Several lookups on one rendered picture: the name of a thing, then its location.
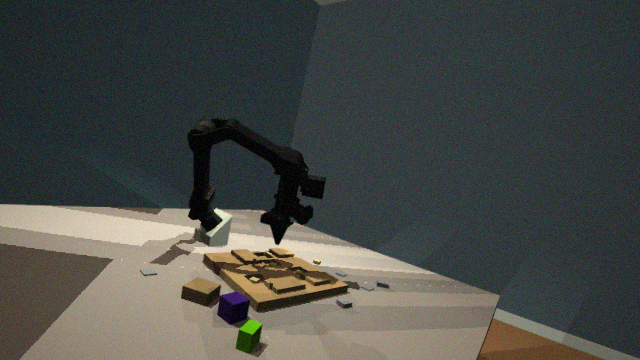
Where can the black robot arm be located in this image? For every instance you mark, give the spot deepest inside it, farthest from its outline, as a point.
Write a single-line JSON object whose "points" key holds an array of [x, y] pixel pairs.
{"points": [[287, 162]]}

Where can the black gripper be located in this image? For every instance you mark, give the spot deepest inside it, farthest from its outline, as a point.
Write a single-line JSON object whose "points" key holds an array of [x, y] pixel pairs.
{"points": [[276, 219]]}

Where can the green block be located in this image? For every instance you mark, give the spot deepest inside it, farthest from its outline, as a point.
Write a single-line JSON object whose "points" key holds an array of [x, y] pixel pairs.
{"points": [[248, 336]]}

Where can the purple cube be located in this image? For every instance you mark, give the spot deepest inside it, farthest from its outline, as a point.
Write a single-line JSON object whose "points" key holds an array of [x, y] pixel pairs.
{"points": [[233, 307]]}

